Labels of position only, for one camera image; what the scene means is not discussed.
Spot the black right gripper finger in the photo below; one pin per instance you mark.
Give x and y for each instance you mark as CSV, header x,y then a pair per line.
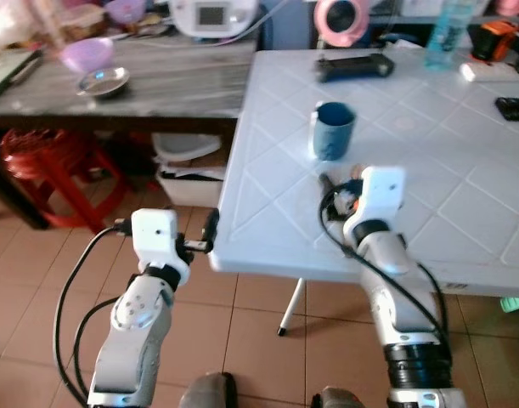
x,y
326,182

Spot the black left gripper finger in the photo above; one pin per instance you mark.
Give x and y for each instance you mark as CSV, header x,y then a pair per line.
x,y
211,226

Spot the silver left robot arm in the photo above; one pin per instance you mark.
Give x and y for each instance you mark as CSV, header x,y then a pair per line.
x,y
132,331

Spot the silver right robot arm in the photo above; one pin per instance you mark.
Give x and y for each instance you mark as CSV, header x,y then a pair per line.
x,y
403,314

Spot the blue mug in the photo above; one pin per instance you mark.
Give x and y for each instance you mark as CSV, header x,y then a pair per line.
x,y
334,132

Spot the white plastic bin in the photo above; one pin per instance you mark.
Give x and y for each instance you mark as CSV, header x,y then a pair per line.
x,y
187,174

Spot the white plastic folding table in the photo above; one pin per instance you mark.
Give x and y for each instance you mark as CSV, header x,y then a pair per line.
x,y
429,170

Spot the long black device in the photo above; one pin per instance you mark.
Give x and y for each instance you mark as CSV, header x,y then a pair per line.
x,y
354,66

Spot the dark wooden table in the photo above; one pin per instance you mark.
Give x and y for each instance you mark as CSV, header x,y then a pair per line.
x,y
174,85

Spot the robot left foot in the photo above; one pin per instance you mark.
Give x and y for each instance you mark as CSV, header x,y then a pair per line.
x,y
210,393

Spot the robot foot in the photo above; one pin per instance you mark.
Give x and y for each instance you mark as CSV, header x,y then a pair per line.
x,y
210,393
337,399

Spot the pink round appliance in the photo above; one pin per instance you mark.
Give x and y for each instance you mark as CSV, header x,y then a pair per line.
x,y
341,21

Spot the red plastic stool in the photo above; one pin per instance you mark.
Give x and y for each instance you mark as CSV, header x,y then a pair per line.
x,y
51,161

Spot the round metal dish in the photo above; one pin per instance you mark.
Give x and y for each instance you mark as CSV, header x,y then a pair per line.
x,y
104,84

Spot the white power strip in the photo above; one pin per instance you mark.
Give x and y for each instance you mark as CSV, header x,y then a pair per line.
x,y
484,73

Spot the black remote control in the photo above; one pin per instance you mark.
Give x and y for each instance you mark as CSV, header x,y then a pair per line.
x,y
516,109

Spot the green plastic stool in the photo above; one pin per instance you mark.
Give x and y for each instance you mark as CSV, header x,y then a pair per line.
x,y
517,306

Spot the blue water bottle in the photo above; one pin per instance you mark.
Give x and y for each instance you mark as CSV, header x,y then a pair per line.
x,y
450,34

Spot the white kitchen appliance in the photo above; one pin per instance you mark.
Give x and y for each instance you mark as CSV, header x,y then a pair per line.
x,y
212,17

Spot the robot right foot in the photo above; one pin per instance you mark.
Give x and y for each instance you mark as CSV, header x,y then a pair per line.
x,y
337,399

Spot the purple plastic funnel bowl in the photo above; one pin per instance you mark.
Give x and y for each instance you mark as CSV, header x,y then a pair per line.
x,y
87,55

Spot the orange and black device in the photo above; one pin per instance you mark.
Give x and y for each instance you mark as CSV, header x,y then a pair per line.
x,y
495,41

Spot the small purple bowl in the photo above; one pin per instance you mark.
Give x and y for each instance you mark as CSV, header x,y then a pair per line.
x,y
125,10

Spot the flat dark green tray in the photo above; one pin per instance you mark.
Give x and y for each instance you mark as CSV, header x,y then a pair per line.
x,y
8,75

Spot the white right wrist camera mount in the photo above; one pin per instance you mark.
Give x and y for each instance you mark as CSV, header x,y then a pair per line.
x,y
381,194

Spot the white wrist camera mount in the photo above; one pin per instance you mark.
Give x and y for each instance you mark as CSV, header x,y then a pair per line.
x,y
381,194
155,231

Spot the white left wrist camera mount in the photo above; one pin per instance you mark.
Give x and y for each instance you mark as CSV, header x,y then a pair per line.
x,y
155,231

